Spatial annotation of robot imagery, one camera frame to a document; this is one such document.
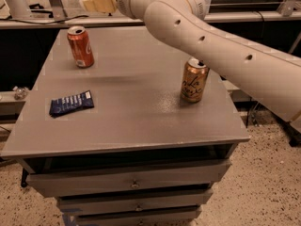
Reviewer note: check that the red coke can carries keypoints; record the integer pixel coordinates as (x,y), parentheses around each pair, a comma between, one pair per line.
(80,46)

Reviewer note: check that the white pipe leg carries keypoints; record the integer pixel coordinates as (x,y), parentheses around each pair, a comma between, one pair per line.
(18,9)

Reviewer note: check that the bottom grey drawer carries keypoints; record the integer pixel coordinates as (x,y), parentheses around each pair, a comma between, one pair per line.
(140,218)

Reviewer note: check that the gold LaCroix can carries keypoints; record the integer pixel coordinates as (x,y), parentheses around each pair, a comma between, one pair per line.
(194,79)

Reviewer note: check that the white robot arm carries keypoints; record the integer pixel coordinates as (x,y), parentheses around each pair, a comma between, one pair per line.
(270,76)

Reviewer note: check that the middle grey drawer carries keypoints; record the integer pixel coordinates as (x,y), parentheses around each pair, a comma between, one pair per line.
(135,202)

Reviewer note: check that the dark blue snack packet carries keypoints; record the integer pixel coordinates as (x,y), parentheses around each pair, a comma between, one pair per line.
(66,105)

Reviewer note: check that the grey metal rail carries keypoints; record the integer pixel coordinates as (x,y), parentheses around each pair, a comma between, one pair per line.
(211,18)

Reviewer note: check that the grey drawer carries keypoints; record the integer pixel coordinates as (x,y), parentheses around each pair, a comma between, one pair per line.
(130,178)
(140,218)
(135,202)

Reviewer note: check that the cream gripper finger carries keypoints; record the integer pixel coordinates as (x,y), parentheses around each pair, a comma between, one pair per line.
(105,6)
(88,5)

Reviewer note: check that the crumpled clear plastic bottle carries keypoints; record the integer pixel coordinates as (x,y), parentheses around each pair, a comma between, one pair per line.
(20,93)

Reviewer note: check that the top grey drawer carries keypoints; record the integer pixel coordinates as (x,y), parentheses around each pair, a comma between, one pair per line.
(130,178)

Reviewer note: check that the grey drawer cabinet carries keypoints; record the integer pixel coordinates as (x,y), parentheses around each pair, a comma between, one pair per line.
(138,118)

